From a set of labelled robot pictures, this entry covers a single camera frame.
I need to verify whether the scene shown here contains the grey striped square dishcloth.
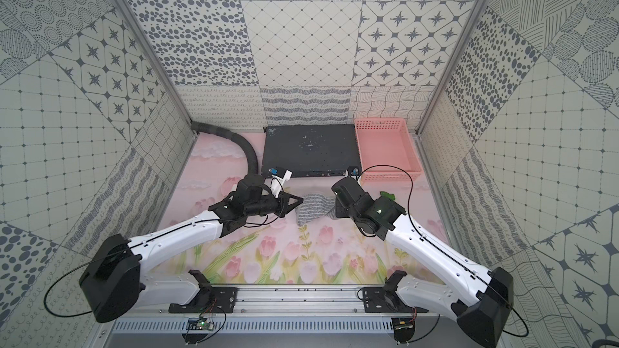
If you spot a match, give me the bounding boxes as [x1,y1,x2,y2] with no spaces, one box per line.
[295,193,335,227]

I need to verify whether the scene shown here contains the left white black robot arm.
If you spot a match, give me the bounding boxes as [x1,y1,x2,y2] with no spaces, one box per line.
[79,174,304,323]

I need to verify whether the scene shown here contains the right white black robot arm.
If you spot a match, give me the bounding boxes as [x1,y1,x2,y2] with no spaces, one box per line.
[331,177,514,347]

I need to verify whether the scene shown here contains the right green pipe fitting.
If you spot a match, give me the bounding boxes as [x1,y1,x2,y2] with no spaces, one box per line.
[380,191,396,201]

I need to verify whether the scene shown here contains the floral pink table mat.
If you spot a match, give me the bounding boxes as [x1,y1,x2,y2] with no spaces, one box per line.
[155,135,436,285]

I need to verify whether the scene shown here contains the pink plastic basket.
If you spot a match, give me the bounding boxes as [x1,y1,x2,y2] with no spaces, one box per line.
[354,118,423,182]

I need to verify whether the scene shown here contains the black flat metal box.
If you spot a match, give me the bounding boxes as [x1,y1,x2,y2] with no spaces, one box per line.
[261,124,361,178]

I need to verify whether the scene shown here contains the right small black controller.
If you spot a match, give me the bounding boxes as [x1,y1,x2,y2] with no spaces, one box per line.
[392,317,416,343]

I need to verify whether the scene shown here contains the green circuit board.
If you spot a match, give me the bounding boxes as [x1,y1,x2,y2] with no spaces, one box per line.
[187,317,215,332]

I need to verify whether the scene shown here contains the black corrugated hose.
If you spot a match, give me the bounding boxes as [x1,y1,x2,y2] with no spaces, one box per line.
[190,121,260,187]

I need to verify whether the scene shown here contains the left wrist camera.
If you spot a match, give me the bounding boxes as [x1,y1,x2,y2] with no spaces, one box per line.
[269,167,292,198]

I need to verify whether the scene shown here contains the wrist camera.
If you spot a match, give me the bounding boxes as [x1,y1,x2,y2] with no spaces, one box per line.
[269,167,292,198]
[346,166,361,180]

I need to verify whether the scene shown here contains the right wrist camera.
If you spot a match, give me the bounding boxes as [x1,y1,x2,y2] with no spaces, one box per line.
[346,166,361,180]

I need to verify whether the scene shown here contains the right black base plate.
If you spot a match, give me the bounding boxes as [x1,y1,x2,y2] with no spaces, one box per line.
[357,270,414,314]

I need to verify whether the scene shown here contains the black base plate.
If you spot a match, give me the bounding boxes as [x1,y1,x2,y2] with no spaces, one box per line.
[357,270,414,314]
[169,269,239,314]

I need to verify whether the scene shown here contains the aluminium rail frame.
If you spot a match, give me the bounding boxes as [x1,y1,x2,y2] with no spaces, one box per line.
[112,276,484,320]

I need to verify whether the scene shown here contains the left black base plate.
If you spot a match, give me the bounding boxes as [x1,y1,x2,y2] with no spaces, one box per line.
[169,269,239,314]

